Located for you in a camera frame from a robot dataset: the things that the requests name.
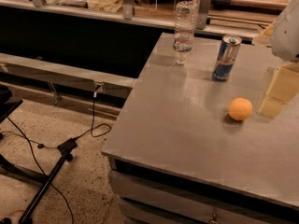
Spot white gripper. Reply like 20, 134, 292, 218
251, 0, 299, 118

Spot orange fruit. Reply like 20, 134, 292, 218
228, 98, 252, 121

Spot blue silver drink can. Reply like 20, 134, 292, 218
212, 35, 242, 81

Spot clear plastic water bottle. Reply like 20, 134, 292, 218
173, 1, 197, 65

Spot grey table drawer front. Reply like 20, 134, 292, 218
108, 171, 299, 224

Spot black metal stand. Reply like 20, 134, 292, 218
0, 86, 78, 224

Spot grey metal post right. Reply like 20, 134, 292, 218
196, 0, 211, 30

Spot grey metal post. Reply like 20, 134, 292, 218
123, 0, 134, 20
196, 0, 211, 30

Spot grey metal bench rail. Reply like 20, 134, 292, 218
0, 53, 135, 99

